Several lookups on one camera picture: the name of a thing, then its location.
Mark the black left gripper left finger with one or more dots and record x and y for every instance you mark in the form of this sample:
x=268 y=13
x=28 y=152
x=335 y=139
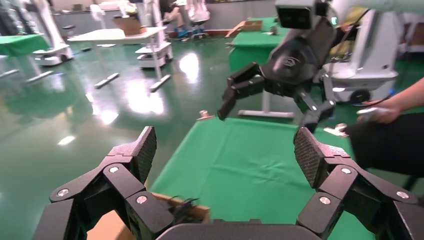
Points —
x=122 y=179

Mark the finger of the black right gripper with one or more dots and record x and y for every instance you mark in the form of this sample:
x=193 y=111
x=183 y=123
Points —
x=245 y=84
x=326 y=109

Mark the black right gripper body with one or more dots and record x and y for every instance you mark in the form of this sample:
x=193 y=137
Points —
x=291 y=63

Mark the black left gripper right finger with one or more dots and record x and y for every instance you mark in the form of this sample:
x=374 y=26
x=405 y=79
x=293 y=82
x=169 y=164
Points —
x=344 y=185

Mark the white handheld controller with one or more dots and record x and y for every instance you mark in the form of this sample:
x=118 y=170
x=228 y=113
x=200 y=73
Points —
x=371 y=113

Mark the bare person forearm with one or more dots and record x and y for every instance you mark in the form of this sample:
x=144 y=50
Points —
x=410 y=94

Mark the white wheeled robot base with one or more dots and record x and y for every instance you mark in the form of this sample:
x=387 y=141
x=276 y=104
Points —
x=154 y=54
x=371 y=49
x=53 y=49

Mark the open brown cardboard box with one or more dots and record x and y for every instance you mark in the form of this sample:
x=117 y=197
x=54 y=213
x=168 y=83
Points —
x=202 y=212

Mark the small brown cardboard box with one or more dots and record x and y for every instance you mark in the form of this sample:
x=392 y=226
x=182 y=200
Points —
x=130 y=26

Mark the bare person hand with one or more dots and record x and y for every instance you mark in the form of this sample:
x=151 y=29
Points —
x=396 y=111

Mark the white stand with foot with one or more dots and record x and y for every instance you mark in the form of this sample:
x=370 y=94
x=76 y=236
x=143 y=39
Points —
x=265 y=114

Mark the green covered table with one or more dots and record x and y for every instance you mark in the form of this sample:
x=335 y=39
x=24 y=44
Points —
x=251 y=43
x=20 y=44

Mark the wooden tray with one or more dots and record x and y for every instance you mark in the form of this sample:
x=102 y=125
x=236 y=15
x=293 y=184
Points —
x=251 y=26

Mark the green table cloth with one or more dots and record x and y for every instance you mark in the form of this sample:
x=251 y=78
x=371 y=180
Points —
x=238 y=165

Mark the grey metal table leg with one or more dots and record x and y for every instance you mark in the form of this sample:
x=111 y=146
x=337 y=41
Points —
x=8 y=73
x=106 y=80
x=39 y=76
x=160 y=82

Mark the person in white clothes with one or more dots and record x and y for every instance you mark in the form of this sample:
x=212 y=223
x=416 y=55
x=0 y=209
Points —
x=198 y=11

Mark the white table top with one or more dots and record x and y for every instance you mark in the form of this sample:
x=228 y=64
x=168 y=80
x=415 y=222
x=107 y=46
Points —
x=92 y=35

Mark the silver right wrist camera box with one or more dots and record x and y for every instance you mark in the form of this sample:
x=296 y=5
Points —
x=294 y=15

